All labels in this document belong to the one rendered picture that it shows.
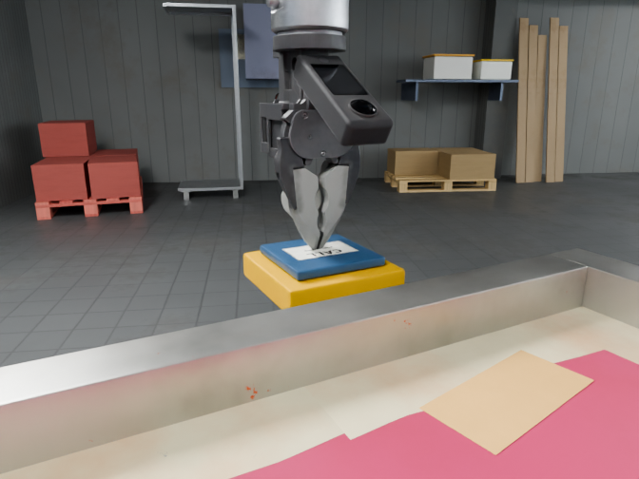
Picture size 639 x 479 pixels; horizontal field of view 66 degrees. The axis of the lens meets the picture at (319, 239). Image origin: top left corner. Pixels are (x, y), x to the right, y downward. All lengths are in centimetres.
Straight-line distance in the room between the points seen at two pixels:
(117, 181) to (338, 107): 481
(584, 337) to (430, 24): 694
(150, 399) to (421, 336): 17
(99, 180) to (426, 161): 383
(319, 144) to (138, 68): 650
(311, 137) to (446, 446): 32
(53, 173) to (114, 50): 229
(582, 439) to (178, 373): 21
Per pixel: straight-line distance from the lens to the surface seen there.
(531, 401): 32
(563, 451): 29
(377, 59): 703
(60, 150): 588
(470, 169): 628
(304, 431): 28
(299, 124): 48
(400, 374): 32
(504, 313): 39
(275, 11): 51
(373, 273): 49
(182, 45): 688
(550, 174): 736
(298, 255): 51
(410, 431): 28
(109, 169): 518
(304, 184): 49
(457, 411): 30
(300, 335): 29
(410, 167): 647
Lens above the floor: 112
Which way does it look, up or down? 16 degrees down
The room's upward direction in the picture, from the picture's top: straight up
